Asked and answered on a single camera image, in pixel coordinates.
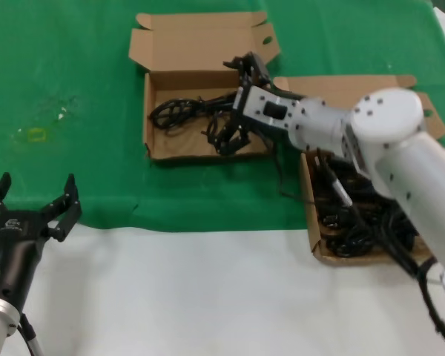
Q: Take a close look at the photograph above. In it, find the cardboard box with round hole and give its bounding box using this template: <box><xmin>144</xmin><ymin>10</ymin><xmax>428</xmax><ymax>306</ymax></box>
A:
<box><xmin>272</xmin><ymin>73</ymin><xmax>445</xmax><ymax>266</ymax></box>

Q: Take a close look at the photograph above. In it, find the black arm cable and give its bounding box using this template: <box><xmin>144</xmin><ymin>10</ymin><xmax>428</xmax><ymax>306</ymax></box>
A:
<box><xmin>414</xmin><ymin>255</ymin><xmax>445</xmax><ymax>356</ymax></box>
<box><xmin>18</xmin><ymin>313</ymin><xmax>45</xmax><ymax>356</ymax></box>

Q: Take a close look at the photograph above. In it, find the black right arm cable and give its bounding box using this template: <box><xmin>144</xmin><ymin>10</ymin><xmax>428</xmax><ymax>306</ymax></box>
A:
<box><xmin>414</xmin><ymin>255</ymin><xmax>445</xmax><ymax>356</ymax></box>

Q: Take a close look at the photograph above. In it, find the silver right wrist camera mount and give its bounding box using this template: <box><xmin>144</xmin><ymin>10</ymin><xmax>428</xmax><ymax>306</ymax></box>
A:
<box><xmin>232</xmin><ymin>84</ymin><xmax>302</xmax><ymax>140</ymax></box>

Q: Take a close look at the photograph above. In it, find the green table cloth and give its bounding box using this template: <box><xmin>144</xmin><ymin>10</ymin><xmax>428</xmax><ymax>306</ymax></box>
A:
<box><xmin>0</xmin><ymin>0</ymin><xmax>445</xmax><ymax>235</ymax></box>

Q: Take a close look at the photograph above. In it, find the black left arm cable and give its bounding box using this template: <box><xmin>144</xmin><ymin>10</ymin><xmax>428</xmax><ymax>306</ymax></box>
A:
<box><xmin>18</xmin><ymin>313</ymin><xmax>45</xmax><ymax>356</ymax></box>

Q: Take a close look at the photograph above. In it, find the shallow cardboard box torn edge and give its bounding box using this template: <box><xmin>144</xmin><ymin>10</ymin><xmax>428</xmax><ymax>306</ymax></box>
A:
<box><xmin>128</xmin><ymin>10</ymin><xmax>283</xmax><ymax>162</ymax></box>

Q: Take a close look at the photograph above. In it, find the black power cable pile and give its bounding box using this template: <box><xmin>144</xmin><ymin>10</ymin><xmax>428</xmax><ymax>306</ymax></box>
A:
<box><xmin>274</xmin><ymin>142</ymin><xmax>431</xmax><ymax>260</ymax></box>

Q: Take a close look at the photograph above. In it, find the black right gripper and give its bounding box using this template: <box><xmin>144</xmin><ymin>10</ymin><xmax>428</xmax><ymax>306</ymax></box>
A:
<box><xmin>204</xmin><ymin>51</ymin><xmax>305</xmax><ymax>157</ymax></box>

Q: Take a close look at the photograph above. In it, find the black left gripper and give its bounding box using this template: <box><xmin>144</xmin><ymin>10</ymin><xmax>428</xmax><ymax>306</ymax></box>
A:
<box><xmin>0</xmin><ymin>172</ymin><xmax>84</xmax><ymax>308</ymax></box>

